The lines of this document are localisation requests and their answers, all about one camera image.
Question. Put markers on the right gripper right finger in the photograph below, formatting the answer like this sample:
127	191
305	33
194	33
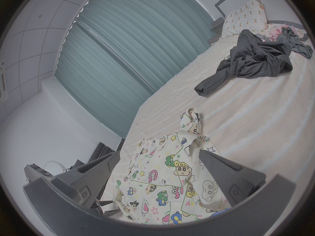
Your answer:
228	178

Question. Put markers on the grey bedside table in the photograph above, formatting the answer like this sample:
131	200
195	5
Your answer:
216	31

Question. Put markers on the pink garment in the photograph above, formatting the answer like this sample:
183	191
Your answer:
273	32

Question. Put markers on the white printed pillow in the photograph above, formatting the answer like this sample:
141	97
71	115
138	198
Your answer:
243	18

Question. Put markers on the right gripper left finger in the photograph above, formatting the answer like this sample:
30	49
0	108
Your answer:
83	181

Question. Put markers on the blue-green curtain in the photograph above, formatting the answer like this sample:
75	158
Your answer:
123	58

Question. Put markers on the bed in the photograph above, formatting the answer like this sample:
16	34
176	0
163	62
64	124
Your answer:
246	119

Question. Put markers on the white printed pyjama top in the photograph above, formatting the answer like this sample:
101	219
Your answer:
160	176

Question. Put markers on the dark grey garment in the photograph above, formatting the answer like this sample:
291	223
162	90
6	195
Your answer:
299	44

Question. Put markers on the black garment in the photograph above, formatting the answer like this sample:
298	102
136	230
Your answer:
256	58

